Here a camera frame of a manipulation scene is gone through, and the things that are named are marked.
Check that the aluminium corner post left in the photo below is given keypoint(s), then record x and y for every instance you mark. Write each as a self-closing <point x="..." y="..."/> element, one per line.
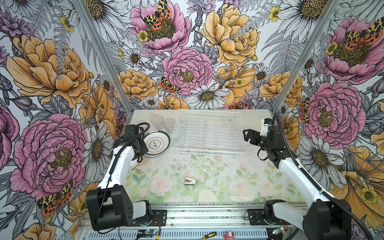
<point x="96" y="39"/>

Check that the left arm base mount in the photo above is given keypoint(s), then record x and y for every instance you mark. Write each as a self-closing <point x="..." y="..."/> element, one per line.
<point x="157" y="218"/>

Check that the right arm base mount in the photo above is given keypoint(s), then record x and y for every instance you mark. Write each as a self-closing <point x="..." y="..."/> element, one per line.
<point x="265" y="216"/>

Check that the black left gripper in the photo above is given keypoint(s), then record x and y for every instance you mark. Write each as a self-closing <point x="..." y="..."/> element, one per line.
<point x="144" y="150"/>

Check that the white wire dish rack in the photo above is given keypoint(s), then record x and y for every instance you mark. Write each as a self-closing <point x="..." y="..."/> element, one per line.
<point x="209" y="132"/>

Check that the aluminium corner post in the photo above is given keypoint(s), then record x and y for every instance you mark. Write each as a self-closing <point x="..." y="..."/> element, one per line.
<point x="96" y="39"/>
<point x="320" y="26"/>

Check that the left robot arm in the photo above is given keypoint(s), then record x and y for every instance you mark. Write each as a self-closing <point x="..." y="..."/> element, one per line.
<point x="109" y="205"/>

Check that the green circuit board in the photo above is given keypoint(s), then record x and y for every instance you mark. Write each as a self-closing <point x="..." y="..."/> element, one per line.
<point x="148" y="233"/>

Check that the lime green plastic bowl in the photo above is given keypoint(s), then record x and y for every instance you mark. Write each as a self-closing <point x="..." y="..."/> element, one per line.
<point x="133" y="164"/>

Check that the teal rimmed back plate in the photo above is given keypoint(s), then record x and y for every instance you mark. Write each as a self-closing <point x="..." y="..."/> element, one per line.
<point x="157" y="142"/>

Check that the aluminium corner post right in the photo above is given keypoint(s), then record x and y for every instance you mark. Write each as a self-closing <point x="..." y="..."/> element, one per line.
<point x="320" y="26"/>

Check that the yellow black screwdriver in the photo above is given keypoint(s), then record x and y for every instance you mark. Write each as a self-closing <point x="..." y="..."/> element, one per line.
<point x="207" y="236"/>

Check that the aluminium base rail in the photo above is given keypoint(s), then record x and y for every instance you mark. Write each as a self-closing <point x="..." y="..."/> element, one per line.
<point x="190" y="222"/>

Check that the clear plastic glass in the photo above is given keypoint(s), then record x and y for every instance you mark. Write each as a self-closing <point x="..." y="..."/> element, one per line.
<point x="169" y="125"/>
<point x="140" y="122"/>
<point x="157" y="122"/>

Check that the floral table mat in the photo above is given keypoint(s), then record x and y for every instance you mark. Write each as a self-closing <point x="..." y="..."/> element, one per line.
<point x="219" y="179"/>

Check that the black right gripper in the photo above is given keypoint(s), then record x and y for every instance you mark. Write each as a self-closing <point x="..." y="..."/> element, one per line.
<point x="255" y="135"/>

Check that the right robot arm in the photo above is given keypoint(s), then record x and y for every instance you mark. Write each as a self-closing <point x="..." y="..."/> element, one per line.
<point x="326" y="217"/>

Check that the pink small toy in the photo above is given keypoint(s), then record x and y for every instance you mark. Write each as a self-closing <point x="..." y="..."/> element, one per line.
<point x="229" y="235"/>

